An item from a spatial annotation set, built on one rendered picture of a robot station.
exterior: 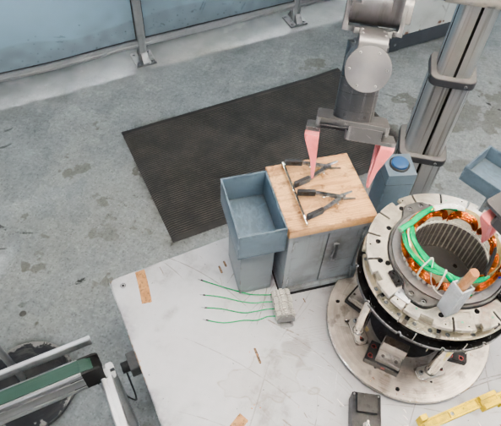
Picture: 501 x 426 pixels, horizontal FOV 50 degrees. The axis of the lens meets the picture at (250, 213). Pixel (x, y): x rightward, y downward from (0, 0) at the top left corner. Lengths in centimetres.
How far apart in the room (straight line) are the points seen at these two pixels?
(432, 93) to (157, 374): 93
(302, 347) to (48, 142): 195
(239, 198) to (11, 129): 194
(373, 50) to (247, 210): 66
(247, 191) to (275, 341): 36
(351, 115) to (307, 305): 70
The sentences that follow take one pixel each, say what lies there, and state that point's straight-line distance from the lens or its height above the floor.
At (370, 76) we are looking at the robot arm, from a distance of 69.
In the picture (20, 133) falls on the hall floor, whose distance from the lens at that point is 301.
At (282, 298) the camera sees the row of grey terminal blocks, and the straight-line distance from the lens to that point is 133.
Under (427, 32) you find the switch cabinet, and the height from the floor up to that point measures 7.
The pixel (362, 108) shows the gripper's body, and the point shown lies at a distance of 77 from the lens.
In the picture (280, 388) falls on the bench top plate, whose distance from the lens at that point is 128.
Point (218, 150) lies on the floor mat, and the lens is 273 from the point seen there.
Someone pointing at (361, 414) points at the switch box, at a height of 83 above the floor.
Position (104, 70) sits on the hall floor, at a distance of 328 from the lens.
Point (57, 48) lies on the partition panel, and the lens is 313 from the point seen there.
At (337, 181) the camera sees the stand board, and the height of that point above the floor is 107.
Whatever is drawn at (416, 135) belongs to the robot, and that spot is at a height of 98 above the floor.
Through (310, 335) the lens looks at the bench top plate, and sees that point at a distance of 134.
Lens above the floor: 199
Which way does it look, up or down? 53 degrees down
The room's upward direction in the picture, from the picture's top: 3 degrees clockwise
